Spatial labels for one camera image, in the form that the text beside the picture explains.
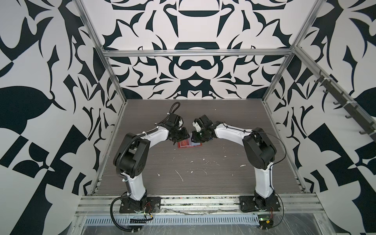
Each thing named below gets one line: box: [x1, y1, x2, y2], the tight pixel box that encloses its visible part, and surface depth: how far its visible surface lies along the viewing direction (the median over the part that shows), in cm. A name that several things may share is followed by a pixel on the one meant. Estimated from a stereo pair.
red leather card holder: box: [177, 138, 203, 149], surface depth 96 cm
